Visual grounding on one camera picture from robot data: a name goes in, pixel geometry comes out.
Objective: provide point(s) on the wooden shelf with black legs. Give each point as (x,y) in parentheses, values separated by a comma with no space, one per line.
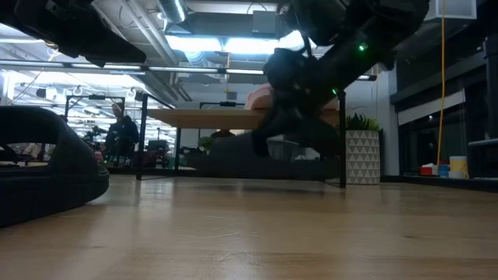
(202,118)

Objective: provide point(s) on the long ceiling light strip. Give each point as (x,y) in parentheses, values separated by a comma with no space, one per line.
(116,67)

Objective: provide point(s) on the yellow white cylinder container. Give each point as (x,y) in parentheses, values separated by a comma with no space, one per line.
(459,167)

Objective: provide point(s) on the green succulent plant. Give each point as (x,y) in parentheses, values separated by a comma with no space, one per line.
(360,123)

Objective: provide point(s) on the red box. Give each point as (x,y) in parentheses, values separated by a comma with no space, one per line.
(426,171)

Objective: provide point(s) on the white triangle-patterned plant pot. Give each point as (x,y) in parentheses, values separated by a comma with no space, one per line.
(363,159)

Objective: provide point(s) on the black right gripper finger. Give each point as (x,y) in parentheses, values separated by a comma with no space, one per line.
(268,132)

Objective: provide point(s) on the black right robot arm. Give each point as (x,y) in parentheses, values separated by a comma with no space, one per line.
(350,50)

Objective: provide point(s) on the small green background plant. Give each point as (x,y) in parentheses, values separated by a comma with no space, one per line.
(206,143)

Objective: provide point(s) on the grey blue office chair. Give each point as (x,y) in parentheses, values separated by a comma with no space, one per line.
(284,149)

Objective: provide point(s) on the person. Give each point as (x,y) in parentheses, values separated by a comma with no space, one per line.
(222,135)
(122,136)

